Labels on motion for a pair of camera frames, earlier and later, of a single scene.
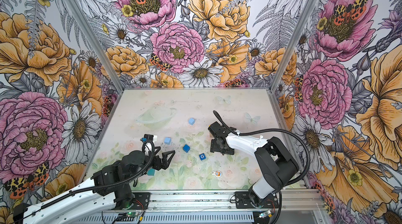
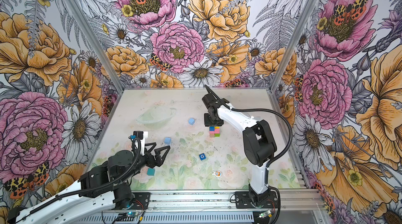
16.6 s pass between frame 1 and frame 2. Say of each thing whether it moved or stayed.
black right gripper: moved
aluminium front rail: stayed
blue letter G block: stayed
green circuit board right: stayed
